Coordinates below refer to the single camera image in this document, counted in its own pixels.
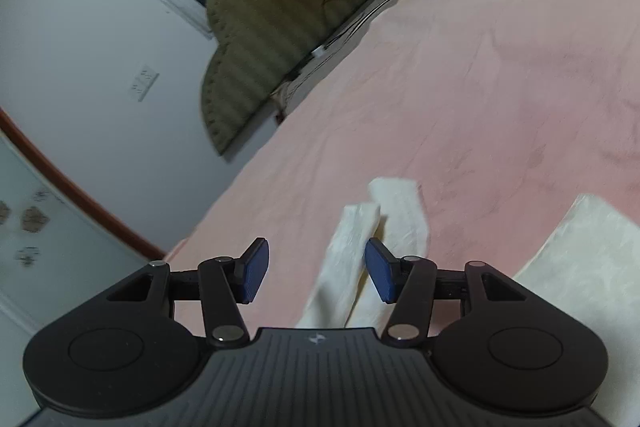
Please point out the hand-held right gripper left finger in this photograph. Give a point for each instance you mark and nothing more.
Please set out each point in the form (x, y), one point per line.
(255, 269)

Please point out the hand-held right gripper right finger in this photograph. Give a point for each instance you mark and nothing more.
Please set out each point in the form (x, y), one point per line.
(381, 272)

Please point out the pale glass wardrobe door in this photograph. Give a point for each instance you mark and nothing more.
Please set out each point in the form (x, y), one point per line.
(45, 267)

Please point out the olive padded headboard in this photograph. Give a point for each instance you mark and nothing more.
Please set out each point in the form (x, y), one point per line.
(270, 7)

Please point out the white charger plug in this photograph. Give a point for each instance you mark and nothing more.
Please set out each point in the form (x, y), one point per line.
(318, 52)

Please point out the pink floral blanket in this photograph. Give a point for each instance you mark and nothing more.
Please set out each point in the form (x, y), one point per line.
(475, 97)

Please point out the white wall socket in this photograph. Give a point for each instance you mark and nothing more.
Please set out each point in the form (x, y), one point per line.
(148, 75)
(138, 90)

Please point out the patterned crumpled cloth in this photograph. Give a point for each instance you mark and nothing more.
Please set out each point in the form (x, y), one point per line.
(286, 99)

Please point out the white pants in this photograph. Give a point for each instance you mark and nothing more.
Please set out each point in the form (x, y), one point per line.
(400, 217)

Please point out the brown wooden door frame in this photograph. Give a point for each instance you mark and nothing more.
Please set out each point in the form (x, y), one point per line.
(65, 187)

